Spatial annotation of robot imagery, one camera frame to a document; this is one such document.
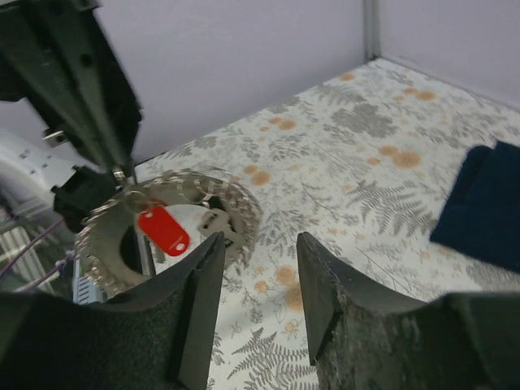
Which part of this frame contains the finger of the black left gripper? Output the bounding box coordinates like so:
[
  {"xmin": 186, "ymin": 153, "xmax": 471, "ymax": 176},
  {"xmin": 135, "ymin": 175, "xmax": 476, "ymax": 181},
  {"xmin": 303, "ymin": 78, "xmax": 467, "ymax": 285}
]
[{"xmin": 1, "ymin": 1, "xmax": 142, "ymax": 177}]

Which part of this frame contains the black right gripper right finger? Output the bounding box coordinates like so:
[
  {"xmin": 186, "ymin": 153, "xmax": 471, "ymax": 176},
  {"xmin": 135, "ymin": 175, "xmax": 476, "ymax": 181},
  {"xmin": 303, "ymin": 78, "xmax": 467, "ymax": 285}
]
[{"xmin": 297, "ymin": 232, "xmax": 519, "ymax": 389}]

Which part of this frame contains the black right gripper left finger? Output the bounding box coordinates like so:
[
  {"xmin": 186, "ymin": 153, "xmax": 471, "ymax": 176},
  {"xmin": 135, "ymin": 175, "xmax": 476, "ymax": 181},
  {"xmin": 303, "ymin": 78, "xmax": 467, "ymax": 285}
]
[{"xmin": 1, "ymin": 233, "xmax": 226, "ymax": 389}]

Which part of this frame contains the steel disc with keyrings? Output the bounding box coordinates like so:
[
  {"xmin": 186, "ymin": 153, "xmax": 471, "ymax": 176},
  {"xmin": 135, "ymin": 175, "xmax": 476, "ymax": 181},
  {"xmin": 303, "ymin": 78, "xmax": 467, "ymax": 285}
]
[{"xmin": 75, "ymin": 167, "xmax": 262, "ymax": 297}]

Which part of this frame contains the red key tag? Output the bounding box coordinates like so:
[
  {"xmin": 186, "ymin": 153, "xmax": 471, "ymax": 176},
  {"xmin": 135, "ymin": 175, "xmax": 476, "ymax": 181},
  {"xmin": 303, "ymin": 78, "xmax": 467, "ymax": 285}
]
[{"xmin": 137, "ymin": 206, "xmax": 190, "ymax": 257}]

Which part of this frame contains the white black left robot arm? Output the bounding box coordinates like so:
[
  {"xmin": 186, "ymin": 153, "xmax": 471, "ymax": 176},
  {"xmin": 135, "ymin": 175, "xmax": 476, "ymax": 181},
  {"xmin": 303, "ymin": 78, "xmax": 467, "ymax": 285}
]
[{"xmin": 1, "ymin": 1, "xmax": 142, "ymax": 232}]

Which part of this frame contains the dark blue folded cloth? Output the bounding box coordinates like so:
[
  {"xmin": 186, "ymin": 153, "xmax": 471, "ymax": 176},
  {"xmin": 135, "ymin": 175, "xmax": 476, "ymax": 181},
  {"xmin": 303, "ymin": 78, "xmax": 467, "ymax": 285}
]
[{"xmin": 430, "ymin": 141, "xmax": 519, "ymax": 273}]

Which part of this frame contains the white slotted cable duct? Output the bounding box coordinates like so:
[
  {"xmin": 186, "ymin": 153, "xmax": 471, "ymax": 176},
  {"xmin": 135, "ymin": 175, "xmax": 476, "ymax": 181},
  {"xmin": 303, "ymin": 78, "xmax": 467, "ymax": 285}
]
[{"xmin": 72, "ymin": 260, "xmax": 106, "ymax": 305}]

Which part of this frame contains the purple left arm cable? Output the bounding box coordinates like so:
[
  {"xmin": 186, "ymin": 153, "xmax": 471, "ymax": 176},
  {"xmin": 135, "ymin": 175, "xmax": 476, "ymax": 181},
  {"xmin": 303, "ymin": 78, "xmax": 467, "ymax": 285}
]
[{"xmin": 0, "ymin": 214, "xmax": 72, "ymax": 285}]

